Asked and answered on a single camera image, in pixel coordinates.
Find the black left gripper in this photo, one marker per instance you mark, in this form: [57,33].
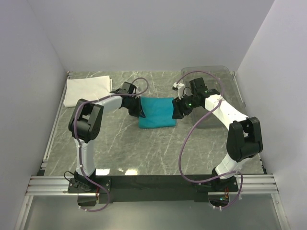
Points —
[138,111]

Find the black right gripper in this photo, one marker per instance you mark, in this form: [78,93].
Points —
[179,109]

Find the teal t shirt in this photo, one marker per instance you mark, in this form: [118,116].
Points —
[158,113]

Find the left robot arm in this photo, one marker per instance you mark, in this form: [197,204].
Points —
[85,124]

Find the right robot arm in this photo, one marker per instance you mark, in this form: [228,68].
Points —
[244,138]

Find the folded white t shirt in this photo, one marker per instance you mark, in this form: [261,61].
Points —
[87,88]

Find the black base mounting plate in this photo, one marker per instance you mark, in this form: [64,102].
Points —
[146,188]

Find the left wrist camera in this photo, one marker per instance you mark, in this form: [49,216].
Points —
[127,88]

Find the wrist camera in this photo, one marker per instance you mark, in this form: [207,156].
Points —
[127,88]
[179,87]

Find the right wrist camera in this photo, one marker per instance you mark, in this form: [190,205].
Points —
[179,87]

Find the aluminium rail frame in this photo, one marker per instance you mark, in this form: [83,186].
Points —
[58,186]

